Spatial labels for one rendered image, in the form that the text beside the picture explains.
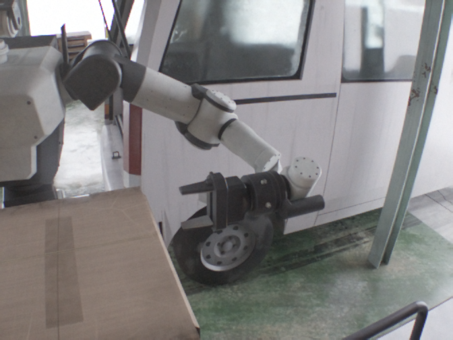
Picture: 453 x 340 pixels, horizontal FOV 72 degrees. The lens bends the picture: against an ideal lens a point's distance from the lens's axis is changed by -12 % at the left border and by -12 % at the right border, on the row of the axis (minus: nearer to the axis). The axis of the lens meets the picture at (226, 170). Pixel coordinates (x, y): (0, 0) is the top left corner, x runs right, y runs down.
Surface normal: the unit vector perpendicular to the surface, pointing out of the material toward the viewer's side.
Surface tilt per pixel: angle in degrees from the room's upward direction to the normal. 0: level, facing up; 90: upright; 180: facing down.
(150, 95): 96
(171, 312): 0
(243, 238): 89
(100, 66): 97
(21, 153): 99
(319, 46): 85
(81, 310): 0
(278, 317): 0
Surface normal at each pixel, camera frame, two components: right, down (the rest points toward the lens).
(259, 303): 0.02, -0.89
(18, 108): 0.26, 0.59
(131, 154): -0.28, 0.38
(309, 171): 0.17, -0.65
